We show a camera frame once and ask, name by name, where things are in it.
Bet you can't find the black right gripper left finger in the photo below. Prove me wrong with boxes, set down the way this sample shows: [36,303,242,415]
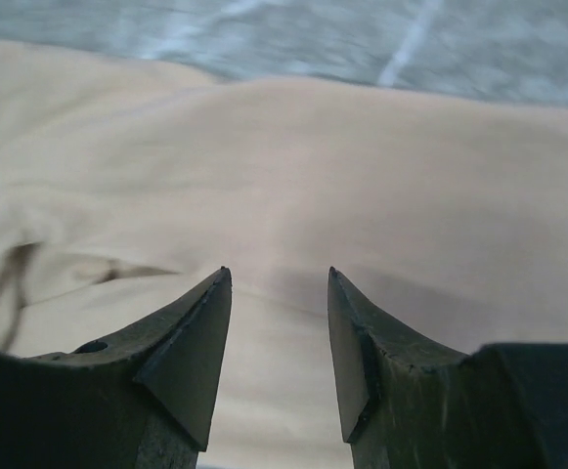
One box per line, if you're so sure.
[0,268,232,468]

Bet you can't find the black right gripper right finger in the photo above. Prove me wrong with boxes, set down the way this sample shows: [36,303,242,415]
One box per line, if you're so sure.
[328,270,568,469]

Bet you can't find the beige t shirt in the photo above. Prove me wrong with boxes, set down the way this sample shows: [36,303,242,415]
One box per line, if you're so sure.
[0,40,568,468]

